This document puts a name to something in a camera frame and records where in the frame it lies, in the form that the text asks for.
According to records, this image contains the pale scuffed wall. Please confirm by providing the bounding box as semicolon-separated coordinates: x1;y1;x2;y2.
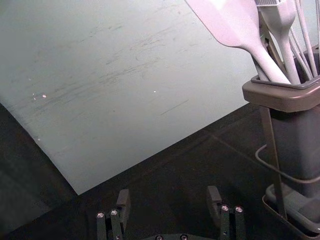
0;0;320;196

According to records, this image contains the pale grey basting brush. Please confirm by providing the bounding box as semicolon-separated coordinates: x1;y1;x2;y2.
254;0;301;85

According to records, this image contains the dark grey rack base tray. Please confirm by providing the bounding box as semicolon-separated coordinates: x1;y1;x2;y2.
261;183;320;240

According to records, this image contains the black table cloth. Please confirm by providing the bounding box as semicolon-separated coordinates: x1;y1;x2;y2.
0;102;320;240

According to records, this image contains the pale grey whisk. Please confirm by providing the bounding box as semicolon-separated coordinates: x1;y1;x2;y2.
289;0;320;79

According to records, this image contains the black rack with steel bars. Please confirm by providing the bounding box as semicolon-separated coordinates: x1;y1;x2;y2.
254;105;320;219

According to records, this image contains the pale grey silicone spatula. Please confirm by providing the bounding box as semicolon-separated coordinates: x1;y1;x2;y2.
183;0;292;85

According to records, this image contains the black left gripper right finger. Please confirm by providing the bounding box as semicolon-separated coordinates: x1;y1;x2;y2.
206;185;247;240

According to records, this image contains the dark grey utensil holder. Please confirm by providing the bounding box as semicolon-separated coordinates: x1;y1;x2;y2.
241;49;320;200

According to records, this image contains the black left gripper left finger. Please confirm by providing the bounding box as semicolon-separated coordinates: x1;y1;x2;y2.
96;188;132;240

